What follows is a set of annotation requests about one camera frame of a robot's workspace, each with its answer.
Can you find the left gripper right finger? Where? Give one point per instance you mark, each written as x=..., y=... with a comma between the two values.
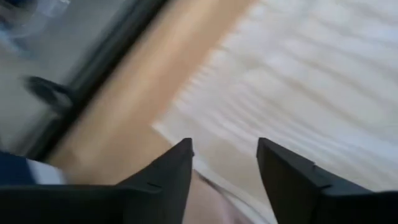
x=289, y=186

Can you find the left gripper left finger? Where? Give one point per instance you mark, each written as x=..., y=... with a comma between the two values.
x=168, y=186

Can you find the plain pink towel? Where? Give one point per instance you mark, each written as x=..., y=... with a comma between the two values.
x=208, y=205

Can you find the white ribbed towel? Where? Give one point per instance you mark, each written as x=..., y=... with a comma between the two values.
x=295, y=77

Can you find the navy white striped fabric basket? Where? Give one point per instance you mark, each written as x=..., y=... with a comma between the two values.
x=28, y=169

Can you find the black aluminium table frame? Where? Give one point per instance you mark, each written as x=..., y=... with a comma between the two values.
x=93, y=71

